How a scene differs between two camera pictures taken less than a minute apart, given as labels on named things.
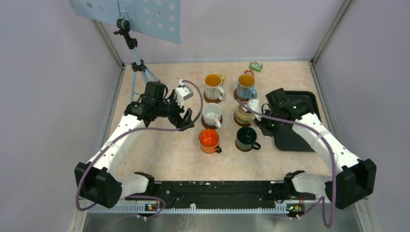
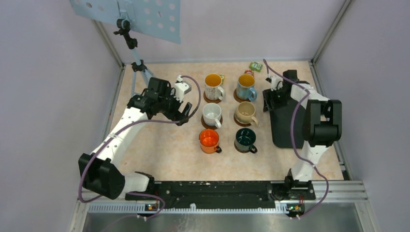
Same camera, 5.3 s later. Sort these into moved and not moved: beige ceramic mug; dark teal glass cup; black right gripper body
Moved: black right gripper body
Not moved: dark teal glass cup; beige ceramic mug
